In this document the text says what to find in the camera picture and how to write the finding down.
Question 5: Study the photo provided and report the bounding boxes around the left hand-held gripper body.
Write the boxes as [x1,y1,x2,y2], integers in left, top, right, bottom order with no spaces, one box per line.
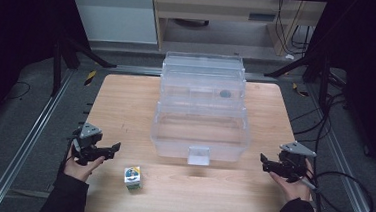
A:
[71,121,108,167]

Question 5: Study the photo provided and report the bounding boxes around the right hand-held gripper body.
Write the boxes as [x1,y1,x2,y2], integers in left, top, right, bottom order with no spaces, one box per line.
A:
[277,140,318,185]

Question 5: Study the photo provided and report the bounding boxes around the clear plastic tiered storage box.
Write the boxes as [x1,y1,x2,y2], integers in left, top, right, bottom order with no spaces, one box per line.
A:
[148,50,258,169]

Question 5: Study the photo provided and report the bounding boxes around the person's right hand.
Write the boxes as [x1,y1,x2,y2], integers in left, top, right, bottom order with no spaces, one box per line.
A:
[267,156,317,205]

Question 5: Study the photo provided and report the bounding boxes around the person's left hand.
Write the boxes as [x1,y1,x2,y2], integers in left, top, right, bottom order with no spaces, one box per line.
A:
[62,144,107,184]

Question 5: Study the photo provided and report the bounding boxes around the small printed white carton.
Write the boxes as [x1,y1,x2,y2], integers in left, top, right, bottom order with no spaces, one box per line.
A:
[122,165,145,192]

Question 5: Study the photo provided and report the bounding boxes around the yellow black tape strip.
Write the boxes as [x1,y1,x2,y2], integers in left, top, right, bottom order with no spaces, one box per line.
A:
[83,70,97,88]
[291,82,311,97]

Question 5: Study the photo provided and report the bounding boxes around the black metal stand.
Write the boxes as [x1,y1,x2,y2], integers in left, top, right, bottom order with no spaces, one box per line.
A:
[49,26,120,102]
[261,40,348,115]

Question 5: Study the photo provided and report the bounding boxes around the black curtain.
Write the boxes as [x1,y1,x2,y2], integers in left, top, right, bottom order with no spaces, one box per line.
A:
[0,0,94,143]
[304,0,376,182]

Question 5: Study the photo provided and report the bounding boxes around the white cabinet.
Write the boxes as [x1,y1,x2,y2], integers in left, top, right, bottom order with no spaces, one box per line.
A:
[67,0,161,47]

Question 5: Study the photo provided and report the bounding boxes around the thin black left gripper cable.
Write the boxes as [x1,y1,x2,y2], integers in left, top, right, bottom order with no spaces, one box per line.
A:
[58,136,76,176]

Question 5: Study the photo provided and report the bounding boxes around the black floor cable bundle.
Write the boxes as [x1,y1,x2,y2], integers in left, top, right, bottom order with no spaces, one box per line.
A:
[288,89,349,149]

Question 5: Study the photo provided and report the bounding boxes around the aluminium floor rail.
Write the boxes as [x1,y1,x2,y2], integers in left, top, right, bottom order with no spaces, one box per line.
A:
[0,64,76,212]
[297,83,376,212]

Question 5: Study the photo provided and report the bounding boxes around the thin black floor cable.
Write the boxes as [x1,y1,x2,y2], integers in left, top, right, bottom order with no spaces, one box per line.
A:
[5,79,32,103]

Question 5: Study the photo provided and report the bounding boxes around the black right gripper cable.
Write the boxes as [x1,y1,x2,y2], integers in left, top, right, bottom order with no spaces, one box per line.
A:
[298,168,376,212]

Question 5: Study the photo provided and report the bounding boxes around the hanging black desk cables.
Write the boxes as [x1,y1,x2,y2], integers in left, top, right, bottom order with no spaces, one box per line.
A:
[273,0,314,57]

